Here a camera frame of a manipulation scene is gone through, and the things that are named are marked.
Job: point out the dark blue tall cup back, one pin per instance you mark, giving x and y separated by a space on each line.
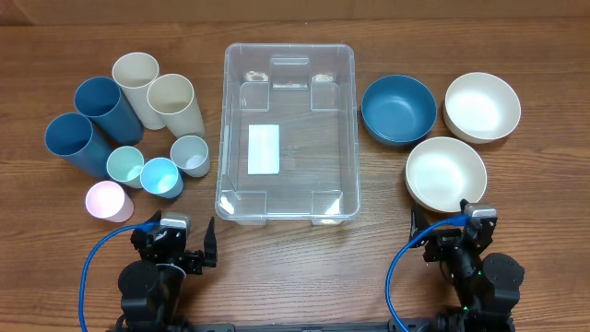
104 103

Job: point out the light blue small cup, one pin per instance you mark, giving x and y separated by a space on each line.
161 177

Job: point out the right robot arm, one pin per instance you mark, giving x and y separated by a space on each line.
487 288

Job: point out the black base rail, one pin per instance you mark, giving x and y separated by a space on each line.
413 324

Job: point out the cream tall cup front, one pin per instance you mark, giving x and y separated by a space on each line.
172 97

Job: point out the grey small cup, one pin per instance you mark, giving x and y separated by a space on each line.
191 155

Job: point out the clear plastic storage container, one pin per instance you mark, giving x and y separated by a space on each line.
309 90

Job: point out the cream tall cup back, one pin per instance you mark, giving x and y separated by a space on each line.
134 73

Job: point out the cream bowl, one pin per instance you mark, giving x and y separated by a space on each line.
441 171
480 108

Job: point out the pink small cup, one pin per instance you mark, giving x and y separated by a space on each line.
108 200

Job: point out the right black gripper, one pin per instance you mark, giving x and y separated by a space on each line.
438 248

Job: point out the white label in container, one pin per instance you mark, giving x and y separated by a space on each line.
263 149

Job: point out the cream tall cup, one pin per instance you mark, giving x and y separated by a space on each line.
134 73
172 97

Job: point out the dark blue tall cup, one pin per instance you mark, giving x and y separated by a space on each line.
74 138
104 103

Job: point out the mint green small cup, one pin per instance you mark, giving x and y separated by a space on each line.
124 165

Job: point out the dark blue tall cup front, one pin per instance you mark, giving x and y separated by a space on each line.
74 138

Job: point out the dark blue bowl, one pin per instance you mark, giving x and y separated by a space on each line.
398 110

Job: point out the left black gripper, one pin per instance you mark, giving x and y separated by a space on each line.
196 259

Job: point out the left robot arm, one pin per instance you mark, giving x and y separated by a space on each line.
151 286

